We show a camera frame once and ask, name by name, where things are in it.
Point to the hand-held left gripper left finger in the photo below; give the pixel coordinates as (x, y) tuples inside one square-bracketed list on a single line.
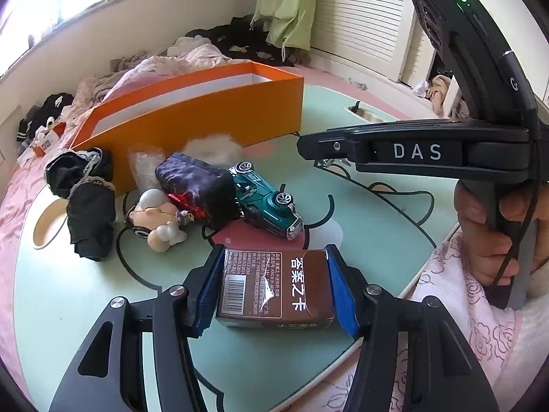
[(210, 292)]

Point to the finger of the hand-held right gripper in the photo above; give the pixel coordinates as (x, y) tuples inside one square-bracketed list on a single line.
[(330, 146)]

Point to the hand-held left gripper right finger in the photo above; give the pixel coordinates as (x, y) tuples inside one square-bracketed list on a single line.
[(341, 292)]

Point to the brown card box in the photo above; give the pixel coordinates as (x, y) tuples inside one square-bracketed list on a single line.
[(274, 287)]

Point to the green toy car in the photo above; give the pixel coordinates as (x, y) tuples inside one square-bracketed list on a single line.
[(266, 201)]

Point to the orange cardboard box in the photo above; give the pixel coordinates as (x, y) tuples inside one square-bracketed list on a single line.
[(193, 124)]

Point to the mint green desktop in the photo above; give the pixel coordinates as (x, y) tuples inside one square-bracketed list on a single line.
[(377, 223)]

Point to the person's right hand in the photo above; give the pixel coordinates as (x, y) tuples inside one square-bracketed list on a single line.
[(484, 253)]

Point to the beige clothing pile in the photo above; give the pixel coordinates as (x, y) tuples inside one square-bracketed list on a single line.
[(437, 90)]

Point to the dark purple pouch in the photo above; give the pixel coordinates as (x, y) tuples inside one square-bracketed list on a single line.
[(197, 184)]

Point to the white fluffy pompom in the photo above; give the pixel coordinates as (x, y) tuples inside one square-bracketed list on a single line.
[(214, 148)]

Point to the white slatted panel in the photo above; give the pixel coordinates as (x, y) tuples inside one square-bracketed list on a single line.
[(364, 21)]

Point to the rose print pink blanket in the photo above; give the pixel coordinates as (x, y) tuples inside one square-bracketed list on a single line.
[(472, 330)]

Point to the black clothes pile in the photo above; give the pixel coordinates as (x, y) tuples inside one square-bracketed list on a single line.
[(240, 38)]

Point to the clear plastic wrapper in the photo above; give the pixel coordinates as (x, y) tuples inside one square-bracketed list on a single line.
[(146, 165)]

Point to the black lace cloth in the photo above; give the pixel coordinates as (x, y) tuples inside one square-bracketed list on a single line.
[(90, 206)]

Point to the light green hanging cloth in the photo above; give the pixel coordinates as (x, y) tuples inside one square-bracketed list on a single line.
[(287, 4)]

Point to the pink floral quilt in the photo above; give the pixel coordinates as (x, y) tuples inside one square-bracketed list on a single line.
[(171, 66)]

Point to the red white tissue box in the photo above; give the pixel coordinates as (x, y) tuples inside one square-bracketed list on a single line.
[(47, 141)]

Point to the beige fuzzy blanket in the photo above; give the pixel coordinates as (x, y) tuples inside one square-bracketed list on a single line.
[(103, 86)]

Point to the black white printed clothes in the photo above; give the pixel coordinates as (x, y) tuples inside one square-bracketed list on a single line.
[(47, 111)]

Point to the window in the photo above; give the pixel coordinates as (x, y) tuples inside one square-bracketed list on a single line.
[(64, 0)]

